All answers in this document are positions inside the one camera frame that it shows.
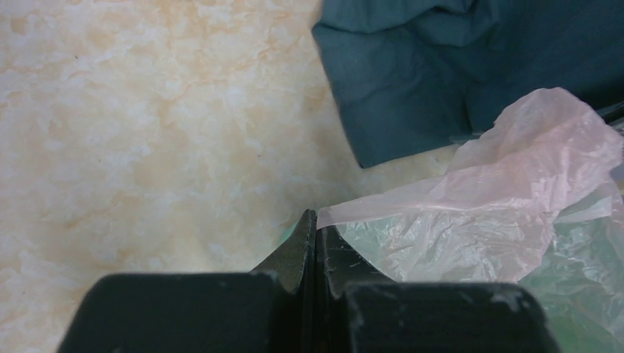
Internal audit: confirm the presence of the pink translucent trash bag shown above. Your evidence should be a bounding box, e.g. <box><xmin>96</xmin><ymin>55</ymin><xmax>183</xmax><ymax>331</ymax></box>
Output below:
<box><xmin>317</xmin><ymin>88</ymin><xmax>623</xmax><ymax>352</ymax></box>

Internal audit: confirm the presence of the green plastic trash bin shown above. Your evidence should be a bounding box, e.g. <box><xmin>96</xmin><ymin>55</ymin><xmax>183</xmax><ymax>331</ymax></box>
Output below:
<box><xmin>280</xmin><ymin>214</ymin><xmax>624</xmax><ymax>353</ymax></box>

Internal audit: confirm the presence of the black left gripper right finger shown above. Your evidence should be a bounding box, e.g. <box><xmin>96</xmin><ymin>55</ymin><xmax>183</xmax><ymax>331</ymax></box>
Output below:
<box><xmin>316</xmin><ymin>227</ymin><xmax>560</xmax><ymax>352</ymax></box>

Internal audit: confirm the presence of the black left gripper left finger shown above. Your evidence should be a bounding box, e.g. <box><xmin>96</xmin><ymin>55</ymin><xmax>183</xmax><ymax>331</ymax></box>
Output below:
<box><xmin>58</xmin><ymin>210</ymin><xmax>316</xmax><ymax>352</ymax></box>

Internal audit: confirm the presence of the dark blue-grey cloth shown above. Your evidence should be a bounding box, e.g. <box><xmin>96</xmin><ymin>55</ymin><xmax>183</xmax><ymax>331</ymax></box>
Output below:
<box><xmin>312</xmin><ymin>0</ymin><xmax>623</xmax><ymax>168</ymax></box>

